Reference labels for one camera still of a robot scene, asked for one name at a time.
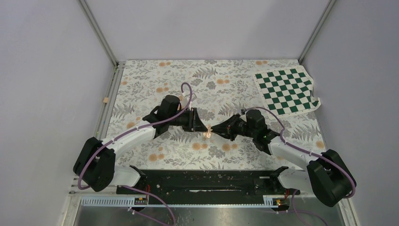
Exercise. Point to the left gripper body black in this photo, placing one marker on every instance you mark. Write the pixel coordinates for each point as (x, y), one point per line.
(188, 119)

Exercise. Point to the green white checkered mat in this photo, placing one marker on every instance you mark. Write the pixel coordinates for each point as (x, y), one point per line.
(287, 91)

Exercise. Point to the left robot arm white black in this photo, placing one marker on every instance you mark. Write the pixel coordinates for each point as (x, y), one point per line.
(96, 165)

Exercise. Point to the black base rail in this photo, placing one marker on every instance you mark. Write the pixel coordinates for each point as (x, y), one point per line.
(201, 187)

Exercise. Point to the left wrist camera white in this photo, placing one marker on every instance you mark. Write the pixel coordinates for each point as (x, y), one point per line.
(188, 100)

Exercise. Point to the floral patterned table mat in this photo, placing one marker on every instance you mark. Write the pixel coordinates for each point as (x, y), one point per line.
(221, 88)

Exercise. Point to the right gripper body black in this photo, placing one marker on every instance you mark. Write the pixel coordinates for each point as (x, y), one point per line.
(242, 129)

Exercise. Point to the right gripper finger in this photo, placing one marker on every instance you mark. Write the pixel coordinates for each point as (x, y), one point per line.
(229, 124)
(223, 134)

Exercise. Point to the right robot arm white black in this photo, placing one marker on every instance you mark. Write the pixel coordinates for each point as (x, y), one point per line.
(324, 175)

